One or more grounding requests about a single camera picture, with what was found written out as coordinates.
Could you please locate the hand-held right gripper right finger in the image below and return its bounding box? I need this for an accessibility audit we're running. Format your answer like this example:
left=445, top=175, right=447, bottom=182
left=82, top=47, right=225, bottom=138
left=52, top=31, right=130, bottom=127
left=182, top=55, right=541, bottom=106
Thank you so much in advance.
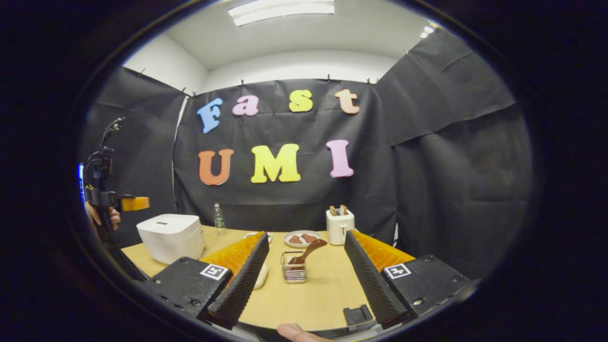
left=343, top=230, right=475, bottom=331

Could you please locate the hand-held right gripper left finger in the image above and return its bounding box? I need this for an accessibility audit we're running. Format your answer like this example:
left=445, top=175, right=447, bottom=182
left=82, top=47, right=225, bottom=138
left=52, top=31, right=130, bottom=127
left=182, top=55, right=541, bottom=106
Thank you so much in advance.
left=142, top=231, right=270, bottom=331

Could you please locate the clear container of rice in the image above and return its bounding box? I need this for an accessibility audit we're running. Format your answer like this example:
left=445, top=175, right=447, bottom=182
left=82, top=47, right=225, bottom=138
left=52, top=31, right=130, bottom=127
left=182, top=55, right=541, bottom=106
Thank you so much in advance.
left=253, top=263, right=269, bottom=290

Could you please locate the white rice cooker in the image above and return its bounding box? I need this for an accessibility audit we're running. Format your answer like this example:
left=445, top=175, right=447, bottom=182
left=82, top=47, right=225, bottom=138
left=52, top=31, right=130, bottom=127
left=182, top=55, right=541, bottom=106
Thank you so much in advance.
left=136, top=214, right=206, bottom=265

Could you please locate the metal wire chopstick holder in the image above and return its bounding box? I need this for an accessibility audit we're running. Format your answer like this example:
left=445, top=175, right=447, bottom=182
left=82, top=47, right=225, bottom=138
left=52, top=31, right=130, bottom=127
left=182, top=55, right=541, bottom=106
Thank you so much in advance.
left=280, top=251, right=308, bottom=284

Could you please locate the brown wooden spoon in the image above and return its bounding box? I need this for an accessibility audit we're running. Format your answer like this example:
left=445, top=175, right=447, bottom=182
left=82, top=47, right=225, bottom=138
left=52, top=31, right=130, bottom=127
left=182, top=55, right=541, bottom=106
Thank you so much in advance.
left=288, top=238, right=328, bottom=266

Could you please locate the cream toaster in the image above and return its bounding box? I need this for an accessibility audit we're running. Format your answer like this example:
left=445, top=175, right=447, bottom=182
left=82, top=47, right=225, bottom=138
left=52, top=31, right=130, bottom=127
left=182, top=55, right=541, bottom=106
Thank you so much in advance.
left=326, top=208, right=355, bottom=246

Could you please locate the green label water bottle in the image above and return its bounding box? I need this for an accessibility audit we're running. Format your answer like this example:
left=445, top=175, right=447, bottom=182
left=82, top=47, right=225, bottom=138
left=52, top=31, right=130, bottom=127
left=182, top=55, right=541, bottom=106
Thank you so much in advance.
left=213, top=203, right=227, bottom=236

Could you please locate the round plate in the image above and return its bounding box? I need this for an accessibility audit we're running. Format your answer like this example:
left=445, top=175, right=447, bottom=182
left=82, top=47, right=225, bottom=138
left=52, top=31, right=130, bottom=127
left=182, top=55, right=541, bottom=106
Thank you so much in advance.
left=284, top=230, right=321, bottom=248

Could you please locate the black backdrop cloth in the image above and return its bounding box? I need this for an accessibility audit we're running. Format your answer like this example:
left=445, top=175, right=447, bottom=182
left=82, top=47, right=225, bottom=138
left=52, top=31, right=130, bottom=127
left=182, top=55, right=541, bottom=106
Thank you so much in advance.
left=78, top=28, right=532, bottom=281

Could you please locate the long ceiling light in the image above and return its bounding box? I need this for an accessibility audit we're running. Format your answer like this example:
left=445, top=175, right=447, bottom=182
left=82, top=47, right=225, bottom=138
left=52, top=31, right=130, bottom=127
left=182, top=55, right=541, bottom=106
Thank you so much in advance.
left=228, top=0, right=335, bottom=27

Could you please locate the black plastic bracket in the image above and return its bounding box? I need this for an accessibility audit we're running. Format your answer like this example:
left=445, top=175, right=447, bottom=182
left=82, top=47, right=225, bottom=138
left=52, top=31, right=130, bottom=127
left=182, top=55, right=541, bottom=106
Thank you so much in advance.
left=343, top=304, right=375, bottom=327

